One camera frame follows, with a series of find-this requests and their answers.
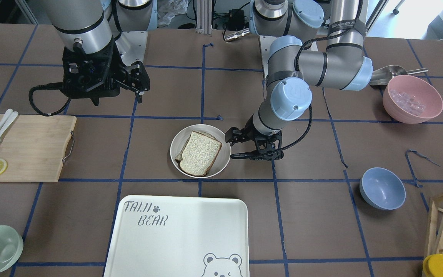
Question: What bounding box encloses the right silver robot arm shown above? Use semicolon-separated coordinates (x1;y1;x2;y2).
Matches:
42;0;158;105

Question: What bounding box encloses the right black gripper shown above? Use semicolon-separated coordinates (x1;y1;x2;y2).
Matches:
60;39;150;107

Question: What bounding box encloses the white bear tray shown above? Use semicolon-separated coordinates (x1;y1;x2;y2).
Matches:
104;195;250;277

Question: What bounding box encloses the bamboo cutting board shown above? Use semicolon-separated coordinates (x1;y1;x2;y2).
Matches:
0;114;77;182

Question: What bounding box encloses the blue bowl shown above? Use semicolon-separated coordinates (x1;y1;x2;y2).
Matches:
359;168;406;210

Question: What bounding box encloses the white round plate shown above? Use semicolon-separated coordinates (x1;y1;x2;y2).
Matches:
170;124;231;178

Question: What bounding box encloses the pink bowl with ice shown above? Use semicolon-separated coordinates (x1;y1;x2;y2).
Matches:
383;75;443;124

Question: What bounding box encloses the bread slice under egg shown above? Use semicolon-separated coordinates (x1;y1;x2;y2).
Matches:
175;131;217;162

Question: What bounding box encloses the metal scoop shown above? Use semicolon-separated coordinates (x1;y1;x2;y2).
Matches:
368;65;429;86

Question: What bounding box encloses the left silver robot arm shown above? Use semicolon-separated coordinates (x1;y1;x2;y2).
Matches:
225;0;373;161

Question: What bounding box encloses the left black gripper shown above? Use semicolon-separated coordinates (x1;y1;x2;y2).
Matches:
225;117;284;161

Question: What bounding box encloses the white plastic spoon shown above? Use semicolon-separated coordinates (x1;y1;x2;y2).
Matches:
0;111;19;142

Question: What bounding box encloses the yellow cup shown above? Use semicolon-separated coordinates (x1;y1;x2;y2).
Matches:
422;254;443;277

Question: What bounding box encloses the bread slice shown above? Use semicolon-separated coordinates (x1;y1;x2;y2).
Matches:
175;131;217;162
179;131;222;177

